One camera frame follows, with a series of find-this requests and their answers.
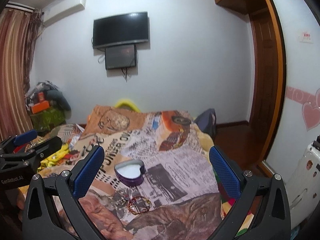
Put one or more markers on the dark blue bag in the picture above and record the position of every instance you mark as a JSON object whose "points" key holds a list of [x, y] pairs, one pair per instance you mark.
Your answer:
{"points": [[206, 122]]}

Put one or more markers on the striped brown curtain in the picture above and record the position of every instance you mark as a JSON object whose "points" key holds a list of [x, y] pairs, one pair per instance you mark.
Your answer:
{"points": [[19, 31]]}

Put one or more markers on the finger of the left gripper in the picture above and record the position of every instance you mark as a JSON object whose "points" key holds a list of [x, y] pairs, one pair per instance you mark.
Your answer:
{"points": [[44, 149], [25, 138]]}

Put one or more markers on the white suitcase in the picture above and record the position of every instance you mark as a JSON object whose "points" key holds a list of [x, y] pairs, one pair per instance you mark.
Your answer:
{"points": [[303, 186]]}

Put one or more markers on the newspaper print blanket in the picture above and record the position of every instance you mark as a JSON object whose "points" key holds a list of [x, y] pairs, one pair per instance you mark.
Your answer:
{"points": [[179, 197]]}

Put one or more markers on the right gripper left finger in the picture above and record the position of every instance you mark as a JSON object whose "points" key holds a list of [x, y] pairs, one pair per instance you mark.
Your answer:
{"points": [[41, 219]]}

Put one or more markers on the brown wooden door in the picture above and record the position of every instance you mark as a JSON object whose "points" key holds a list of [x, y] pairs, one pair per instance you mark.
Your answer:
{"points": [[269, 77]]}

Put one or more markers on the green patterned box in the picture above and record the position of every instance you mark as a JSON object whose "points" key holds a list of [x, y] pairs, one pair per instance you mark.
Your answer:
{"points": [[48, 119]]}

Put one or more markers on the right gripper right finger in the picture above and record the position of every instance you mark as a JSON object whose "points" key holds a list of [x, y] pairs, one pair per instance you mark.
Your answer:
{"points": [[272, 220]]}

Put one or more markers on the large wall television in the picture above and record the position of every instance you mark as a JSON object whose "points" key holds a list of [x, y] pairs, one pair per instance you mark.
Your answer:
{"points": [[122, 29]]}

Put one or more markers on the purple heart-shaped tin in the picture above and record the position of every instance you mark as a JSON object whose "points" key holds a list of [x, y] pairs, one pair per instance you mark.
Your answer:
{"points": [[130, 172]]}

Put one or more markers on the yellow-green cushion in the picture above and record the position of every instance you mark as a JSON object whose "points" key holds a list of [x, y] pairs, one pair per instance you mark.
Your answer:
{"points": [[127, 104]]}

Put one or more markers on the small wall monitor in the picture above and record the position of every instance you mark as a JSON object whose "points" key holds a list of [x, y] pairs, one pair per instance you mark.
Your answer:
{"points": [[117, 57]]}

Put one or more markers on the pink heart wall sticker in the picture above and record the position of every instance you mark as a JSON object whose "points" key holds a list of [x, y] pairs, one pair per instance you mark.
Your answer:
{"points": [[309, 103]]}

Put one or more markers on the orange box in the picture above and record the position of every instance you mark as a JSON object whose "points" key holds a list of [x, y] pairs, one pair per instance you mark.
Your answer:
{"points": [[40, 107]]}

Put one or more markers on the white air conditioner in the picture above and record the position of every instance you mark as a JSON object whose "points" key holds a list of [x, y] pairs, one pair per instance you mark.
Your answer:
{"points": [[61, 10]]}

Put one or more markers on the yellow cloth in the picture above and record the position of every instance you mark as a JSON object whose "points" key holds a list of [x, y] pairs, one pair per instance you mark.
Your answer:
{"points": [[54, 159]]}

